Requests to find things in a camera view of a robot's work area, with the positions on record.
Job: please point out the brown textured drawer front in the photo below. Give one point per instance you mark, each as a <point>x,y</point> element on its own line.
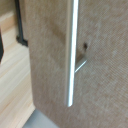
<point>103,100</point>

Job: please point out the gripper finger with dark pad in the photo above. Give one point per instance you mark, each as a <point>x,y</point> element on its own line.
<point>1,46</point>

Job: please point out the black metal frame bar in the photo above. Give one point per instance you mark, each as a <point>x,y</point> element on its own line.
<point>19,20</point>

